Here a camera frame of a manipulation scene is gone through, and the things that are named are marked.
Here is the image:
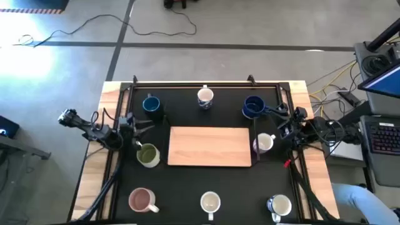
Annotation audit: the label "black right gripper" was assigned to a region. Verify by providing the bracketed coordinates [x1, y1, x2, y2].
[264, 102, 298, 141]

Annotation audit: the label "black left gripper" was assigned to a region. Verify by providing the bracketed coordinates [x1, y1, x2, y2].
[121, 118, 156, 148]

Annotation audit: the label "teal blue mug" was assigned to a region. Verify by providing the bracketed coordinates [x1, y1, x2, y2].
[142, 92, 162, 114]

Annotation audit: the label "dark navy mug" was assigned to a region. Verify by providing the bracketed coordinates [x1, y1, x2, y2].
[241, 95, 270, 120]

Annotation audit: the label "white mug purple pattern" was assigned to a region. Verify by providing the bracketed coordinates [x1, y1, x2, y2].
[252, 132, 277, 155]

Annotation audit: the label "wooden board rack black legs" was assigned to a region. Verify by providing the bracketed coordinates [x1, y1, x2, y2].
[161, 114, 261, 168]

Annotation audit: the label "white mug blue floral print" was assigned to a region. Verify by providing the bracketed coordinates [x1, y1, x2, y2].
[196, 84, 215, 110]

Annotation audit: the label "cream mug pink inside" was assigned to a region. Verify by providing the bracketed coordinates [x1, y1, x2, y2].
[127, 187, 160, 214]

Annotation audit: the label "white mug blue pattern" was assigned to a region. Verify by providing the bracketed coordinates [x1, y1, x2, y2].
[266, 194, 293, 224]

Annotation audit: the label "white mug green leaf pattern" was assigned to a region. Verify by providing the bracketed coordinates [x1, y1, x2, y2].
[199, 191, 222, 221]

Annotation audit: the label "black table mat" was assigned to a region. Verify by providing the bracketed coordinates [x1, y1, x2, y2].
[112, 86, 303, 223]

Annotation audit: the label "black power strip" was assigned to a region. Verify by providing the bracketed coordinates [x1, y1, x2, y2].
[337, 87, 362, 108]

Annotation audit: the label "white booklet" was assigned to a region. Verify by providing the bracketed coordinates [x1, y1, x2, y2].
[327, 140, 363, 162]

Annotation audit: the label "black support beam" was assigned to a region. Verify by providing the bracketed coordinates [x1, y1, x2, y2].
[339, 101, 373, 126]

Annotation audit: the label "black keyboard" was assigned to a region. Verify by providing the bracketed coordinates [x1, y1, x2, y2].
[368, 121, 400, 156]

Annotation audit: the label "blue lit monitor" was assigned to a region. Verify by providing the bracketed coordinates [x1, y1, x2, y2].
[357, 61, 400, 99]

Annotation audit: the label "grey metal stand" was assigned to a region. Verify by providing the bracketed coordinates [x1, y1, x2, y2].
[0, 134, 53, 225]

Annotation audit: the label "person's leg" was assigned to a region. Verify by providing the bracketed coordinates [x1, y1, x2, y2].
[331, 182, 400, 225]

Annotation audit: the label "grey equipment cart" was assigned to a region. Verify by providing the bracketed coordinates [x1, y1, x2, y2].
[354, 40, 400, 188]

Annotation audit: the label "black floor device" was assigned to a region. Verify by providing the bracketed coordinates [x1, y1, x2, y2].
[162, 0, 201, 9]

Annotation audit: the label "black pole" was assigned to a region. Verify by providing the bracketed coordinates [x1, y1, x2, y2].
[366, 18, 400, 53]

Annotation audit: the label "black box blue light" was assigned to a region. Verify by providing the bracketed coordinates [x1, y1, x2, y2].
[0, 115, 20, 140]

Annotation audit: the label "dark mat hazard stripe edge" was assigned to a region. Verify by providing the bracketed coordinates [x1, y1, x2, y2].
[0, 0, 70, 15]

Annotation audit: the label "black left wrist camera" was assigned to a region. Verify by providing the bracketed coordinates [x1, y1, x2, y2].
[119, 112, 136, 128]

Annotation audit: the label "white floor cable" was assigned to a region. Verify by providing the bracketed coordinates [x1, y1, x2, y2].
[312, 89, 343, 106]

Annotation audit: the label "yellow floor cable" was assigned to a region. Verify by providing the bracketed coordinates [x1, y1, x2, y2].
[307, 61, 359, 118]

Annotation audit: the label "black floor cable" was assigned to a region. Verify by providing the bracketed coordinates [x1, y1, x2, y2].
[12, 8, 198, 48]

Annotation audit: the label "coiled black cable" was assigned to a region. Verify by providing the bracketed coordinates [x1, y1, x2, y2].
[361, 53, 391, 76]

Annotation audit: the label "pale coiled floor cable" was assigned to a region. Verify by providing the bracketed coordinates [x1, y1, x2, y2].
[17, 34, 34, 46]

